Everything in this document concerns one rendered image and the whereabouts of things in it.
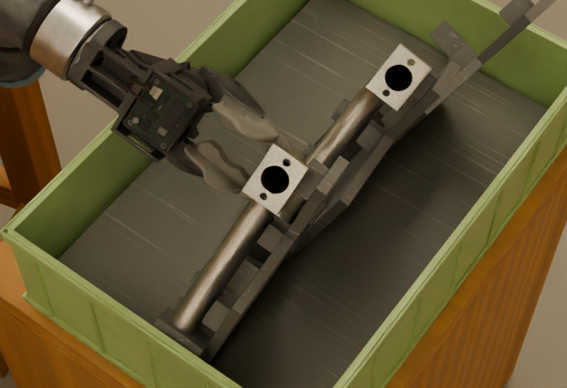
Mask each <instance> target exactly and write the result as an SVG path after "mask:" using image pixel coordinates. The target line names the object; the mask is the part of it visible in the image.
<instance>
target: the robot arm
mask: <svg viewBox="0 0 567 388"><path fill-rule="evenodd" d="M93 1H94V0H0V86H2V87H7V88H21V87H24V86H27V85H29V84H32V83H33V82H34V81H36V80H37V79H38V78H39V77H40V76H41V75H42V74H43V73H44V72H45V70H46V69H47V70H49V71H50V72H52V73H53V74H55V75H56V76H58V77H59V78H60V79H61V80H63V81H70V83H72V84H73V85H75V86H76V87H78V88H79V89H81V90H83V91H84V90H87V91H88V92H90V93H91V94H92V95H93V96H95V97H96V98H98V99H99V100H101V101H102V102H104V103H105V104H106V105H108V106H109V107H110V108H111V109H113V110H115V111H116V112H117V113H118V115H119V116H118V117H117V119H116V121H115V123H114V124H113V126H112V127H111V130H112V131H113V132H114V133H115V134H117V135H118V136H119V137H121V138H122V139H124V140H125V141H127V142H128V143H130V144H131V145H132V146H133V147H134V148H136V149H138V150H139V151H140V152H142V153H143V154H145V155H146V156H148V157H149V158H151V159H152V160H153V161H154V162H156V163H158V162H160V161H161V160H163V159H164V158H166V159H167V160H168V161H169V162H170V163H171V164H172V165H174V166H175V167H176V168H177V169H179V170H182V171H184V172H186V173H188V174H191V175H196V176H200V177H202V178H204V180H205V181H206V182H207V183H208V184H209V185H210V186H211V187H212V188H213V189H214V190H215V191H218V192H222V193H223V192H233V193H235V194H238V195H241V196H243V197H247V198H250V197H249V196H247V195H246V194H245V193H244V192H242V189H243V187H244V186H245V184H246V182H247V181H248V180H249V179H250V177H251V176H250V175H248V174H247V172H246V171H245V169H244V167H243V166H241V165H238V164H235V163H233V162H231V161H230V160H229V159H228V158H227V157H226V155H225V153H224V150H223V148H222V147H221V146H220V145H219V144H218V143H216V142H215V141H214V140H213V139H210V140H207V141H203V142H200V143H194V142H192V141H190V140H188V139H186V137H190V138H191V139H194V138H196V137H198V135H199V131H198V130H197V124H198V123H199V122H200V120H201V119H202V117H203V115H204V114H205V113H208V112H213V111H215V112H216V113H218V114H219V123H220V125H221V126H223V127H225V128H227V129H229V130H231V131H238V132H240V133H241V134H243V135H245V136H246V137H248V138H250V139H252V140H253V141H254V143H255V144H257V145H262V146H264V147H266V148H268V149H270V148H271V146H272V145H273V144H274V143H276V144H278V145H279V146H281V147H282V148H284V149H285V150H287V151H288V152H290V153H291V154H293V155H294V152H293V150H292V148H291V147H290V146H289V143H288V142H287V140H286V139H285V137H284V135H283V134H282V133H281V132H280V131H279V130H278V128H277V127H276V125H275V124H274V123H273V121H272V120H271V119H270V118H269V117H268V115H267V114H266V112H265V110H264V109H263V108H262V107H261V106H260V105H259V104H258V103H257V101H256V100H255V99H254V98H253V97H252V96H251V94H250V93H249V92H248V91H247V90H246V88H245V87H244V86H243V85H242V84H240V83H239V82H238V81H236V80H235V79H233V78H232V77H230V76H228V75H225V74H223V73H218V72H215V71H214V70H212V69H210V68H209V67H208V66H207V65H204V66H202V67H201V68H200V69H197V68H194V67H191V63H190V61H185V62H181V63H178V62H176V61H175V60H174V59H172V58H171V57H170V58H169V59H164V58H160V57H156V56H152V55H149V54H146V53H143V52H140V51H135V50H130V51H125V50H124V49H122V45H123V43H124V41H125V39H126V37H127V27H126V26H124V25H123V24H121V23H119V22H118V21H117V20H115V19H112V16H111V14H110V13H108V12H107V11H105V10H104V9H103V8H101V7H100V6H99V5H98V6H97V5H96V4H94V3H93ZM212 102H214V103H215V104H212ZM128 136H132V137H134V138H135V139H136V140H138V141H139V142H140V143H141V144H143V145H144V146H146V147H147V148H149V149H150V150H152V152H151V153H150V152H149V151H147V150H146V149H144V148H143V147H141V146H140V145H138V144H137V143H135V142H134V141H133V140H132V139H131V138H129V137H128ZM144 140H145V141H144ZM150 144H151V145H150ZM251 199H252V198H251Z"/></svg>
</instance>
